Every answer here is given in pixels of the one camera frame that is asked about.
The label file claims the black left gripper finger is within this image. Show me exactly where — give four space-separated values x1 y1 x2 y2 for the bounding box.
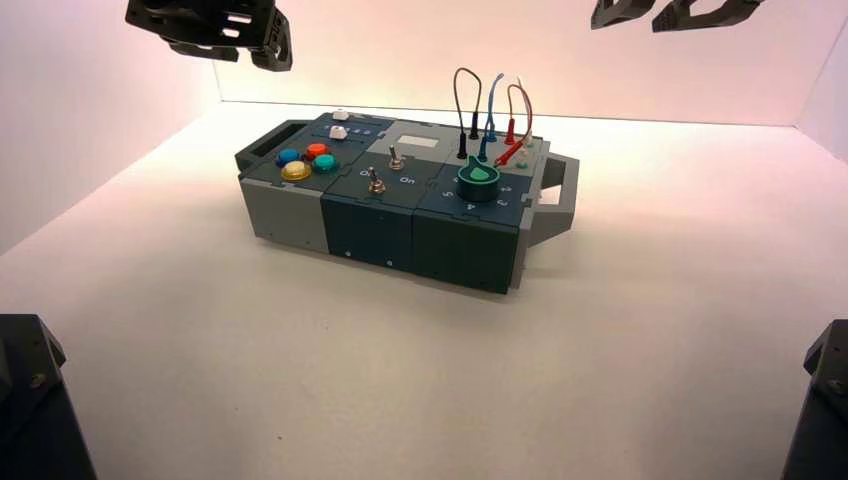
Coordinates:
162 6 294 73
125 0 278 50

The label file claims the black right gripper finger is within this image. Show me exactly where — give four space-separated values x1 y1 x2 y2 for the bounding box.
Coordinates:
651 0 765 34
590 0 655 32

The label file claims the grey and teal control box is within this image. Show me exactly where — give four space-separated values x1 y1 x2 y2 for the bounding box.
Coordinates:
234 110 582 297

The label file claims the green rotary knob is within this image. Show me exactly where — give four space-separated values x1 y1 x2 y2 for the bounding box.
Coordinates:
456 155 502 204

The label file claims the white jumper cable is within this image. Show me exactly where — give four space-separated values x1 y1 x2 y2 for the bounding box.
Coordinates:
515 75 537 149

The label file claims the red jumper cable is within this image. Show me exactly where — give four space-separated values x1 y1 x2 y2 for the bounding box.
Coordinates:
492 82 535 169

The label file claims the blue jumper cable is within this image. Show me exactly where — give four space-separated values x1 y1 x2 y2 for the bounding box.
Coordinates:
476 72 507 164

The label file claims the black jumper cable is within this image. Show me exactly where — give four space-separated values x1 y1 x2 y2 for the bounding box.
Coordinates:
452 66 484 162

